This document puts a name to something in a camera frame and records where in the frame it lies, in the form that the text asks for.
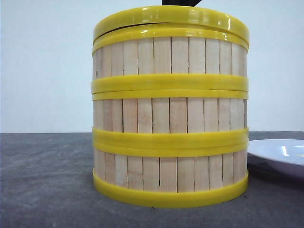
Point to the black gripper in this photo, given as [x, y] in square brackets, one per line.
[191, 3]

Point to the woven bamboo steamer lid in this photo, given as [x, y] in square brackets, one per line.
[172, 14]

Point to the bamboo steamer basket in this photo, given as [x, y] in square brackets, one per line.
[169, 123]
[171, 182]
[157, 61]

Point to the white plate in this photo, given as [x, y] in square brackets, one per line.
[283, 155]

